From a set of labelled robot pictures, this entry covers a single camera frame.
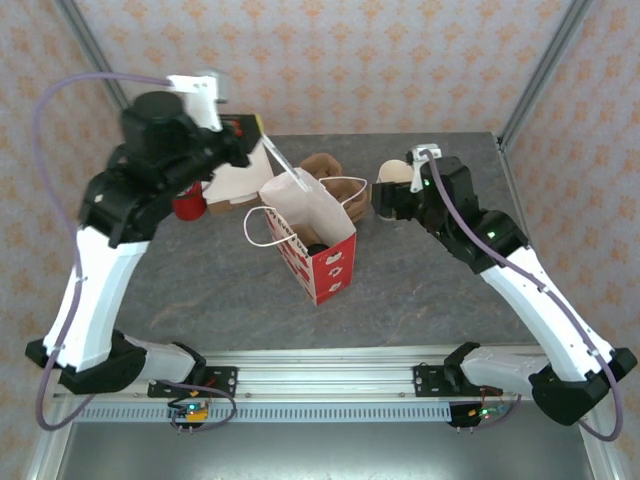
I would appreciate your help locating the white paper-wrapped stirrer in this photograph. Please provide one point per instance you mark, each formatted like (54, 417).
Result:
(287, 165)

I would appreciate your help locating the red and white paper bag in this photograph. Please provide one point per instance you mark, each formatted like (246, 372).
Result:
(335, 270)

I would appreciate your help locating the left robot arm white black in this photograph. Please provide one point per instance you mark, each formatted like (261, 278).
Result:
(95, 300)

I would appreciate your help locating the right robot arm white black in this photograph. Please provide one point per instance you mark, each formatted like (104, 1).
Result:
(540, 310)

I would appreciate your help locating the brown pulp cup carrier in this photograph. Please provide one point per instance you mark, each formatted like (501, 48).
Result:
(361, 212)

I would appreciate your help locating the white paper napkin stack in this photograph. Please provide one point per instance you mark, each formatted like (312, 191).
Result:
(240, 175)

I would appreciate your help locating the brown plush toy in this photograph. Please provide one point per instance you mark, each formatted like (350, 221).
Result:
(322, 162)

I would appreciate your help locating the red container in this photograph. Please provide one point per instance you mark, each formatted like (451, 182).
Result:
(190, 210)

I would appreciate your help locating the brown cardboard napkin holder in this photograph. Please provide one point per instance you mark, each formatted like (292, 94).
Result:
(225, 206)

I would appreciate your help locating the small control board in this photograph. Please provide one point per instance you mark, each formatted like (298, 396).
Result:
(475, 414)
(192, 412)

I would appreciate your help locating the aluminium side rail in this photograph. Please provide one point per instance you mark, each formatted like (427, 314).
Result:
(520, 200)

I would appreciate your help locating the aluminium frame post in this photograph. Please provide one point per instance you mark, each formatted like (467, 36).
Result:
(545, 70)
(50, 450)
(597, 450)
(90, 50)

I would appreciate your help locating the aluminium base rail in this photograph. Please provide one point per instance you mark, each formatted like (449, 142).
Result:
(325, 375)

